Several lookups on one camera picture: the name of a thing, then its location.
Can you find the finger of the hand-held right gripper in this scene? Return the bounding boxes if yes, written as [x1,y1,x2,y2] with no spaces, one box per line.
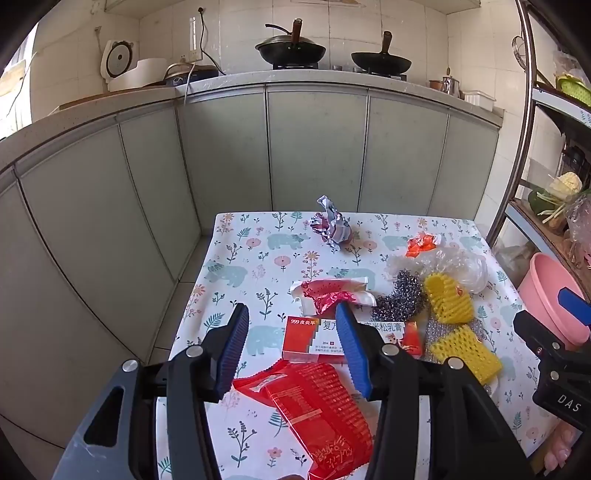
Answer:
[513,310,573,365]
[557,288,591,344]

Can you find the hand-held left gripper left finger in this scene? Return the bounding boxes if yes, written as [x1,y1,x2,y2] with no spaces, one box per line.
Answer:
[52,303,250,480]

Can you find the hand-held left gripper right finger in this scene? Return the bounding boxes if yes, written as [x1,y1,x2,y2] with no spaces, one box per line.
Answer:
[335,302,536,480]

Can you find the pink plastic bucket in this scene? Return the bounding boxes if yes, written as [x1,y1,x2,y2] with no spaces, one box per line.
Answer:
[517,252,591,352]

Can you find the red white medicine box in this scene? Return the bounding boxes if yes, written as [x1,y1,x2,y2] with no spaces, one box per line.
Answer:
[281,316,423,365]

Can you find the red white paper wrapper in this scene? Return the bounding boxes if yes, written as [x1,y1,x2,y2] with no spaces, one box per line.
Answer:
[290,275,376,315]

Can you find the red plastic packet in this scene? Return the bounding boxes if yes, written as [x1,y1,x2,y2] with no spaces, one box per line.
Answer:
[232,360,374,480]

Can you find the steel wool scourer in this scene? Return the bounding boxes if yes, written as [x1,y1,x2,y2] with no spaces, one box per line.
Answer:
[372,270,428,321]

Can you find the yellow foam fruit net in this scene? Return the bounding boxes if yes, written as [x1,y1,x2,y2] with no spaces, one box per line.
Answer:
[427,324,503,386]
[424,272,475,324]

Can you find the trash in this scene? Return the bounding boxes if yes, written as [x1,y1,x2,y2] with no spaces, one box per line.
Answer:
[422,316,462,358]

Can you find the clear plastic bag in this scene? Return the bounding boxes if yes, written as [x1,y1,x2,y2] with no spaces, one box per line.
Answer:
[385,247,489,294]

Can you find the orange plastic wrapper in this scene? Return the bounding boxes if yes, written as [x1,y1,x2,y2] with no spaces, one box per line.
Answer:
[405,233,444,259]

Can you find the silver foil wrapper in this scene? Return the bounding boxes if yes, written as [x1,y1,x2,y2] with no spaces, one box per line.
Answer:
[310,195,354,252]

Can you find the person's right hand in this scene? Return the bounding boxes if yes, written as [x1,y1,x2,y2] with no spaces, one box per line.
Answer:
[544,427,583,470]

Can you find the clear bag with food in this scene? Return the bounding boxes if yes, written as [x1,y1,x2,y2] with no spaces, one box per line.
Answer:
[566,194,591,245]

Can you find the floral printed tablecloth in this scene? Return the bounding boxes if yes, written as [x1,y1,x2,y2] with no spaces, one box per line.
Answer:
[154,211,555,480]

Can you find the green vegetable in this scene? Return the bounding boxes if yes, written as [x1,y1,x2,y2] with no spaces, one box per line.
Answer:
[529,189,555,217]

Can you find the cauliflower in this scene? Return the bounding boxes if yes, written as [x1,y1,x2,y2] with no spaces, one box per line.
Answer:
[549,172,583,199]

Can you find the kitchen counter cabinets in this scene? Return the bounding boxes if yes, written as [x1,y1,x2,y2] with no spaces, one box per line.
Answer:
[0,69,505,462]

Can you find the green plastic basket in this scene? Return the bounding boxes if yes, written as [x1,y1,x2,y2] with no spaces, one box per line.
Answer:
[556,74,591,107]

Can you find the metal shelf rack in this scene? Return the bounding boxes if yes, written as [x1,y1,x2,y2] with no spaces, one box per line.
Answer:
[485,0,591,324]

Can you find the white lidded container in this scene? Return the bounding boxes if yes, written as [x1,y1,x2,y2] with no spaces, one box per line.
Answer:
[463,90,497,112]

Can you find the steel kettle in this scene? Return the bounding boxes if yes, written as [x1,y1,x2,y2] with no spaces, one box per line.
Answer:
[429,69,462,97]

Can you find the black countertop cooker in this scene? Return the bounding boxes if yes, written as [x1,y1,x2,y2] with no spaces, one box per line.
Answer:
[164,62,220,88]

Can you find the gas stove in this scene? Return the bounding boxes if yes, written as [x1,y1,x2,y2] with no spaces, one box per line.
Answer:
[272,62,408,82]

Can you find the open black wok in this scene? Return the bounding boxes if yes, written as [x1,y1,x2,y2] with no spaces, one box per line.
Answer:
[351,31,413,75]

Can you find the white rice cooker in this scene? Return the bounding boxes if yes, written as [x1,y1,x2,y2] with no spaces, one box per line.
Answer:
[100,39,169,92]

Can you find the lidded black wok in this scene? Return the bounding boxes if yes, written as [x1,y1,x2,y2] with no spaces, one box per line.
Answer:
[255,18,327,65]

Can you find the black power cable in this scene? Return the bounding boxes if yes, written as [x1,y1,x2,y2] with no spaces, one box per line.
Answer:
[198,7,228,75]

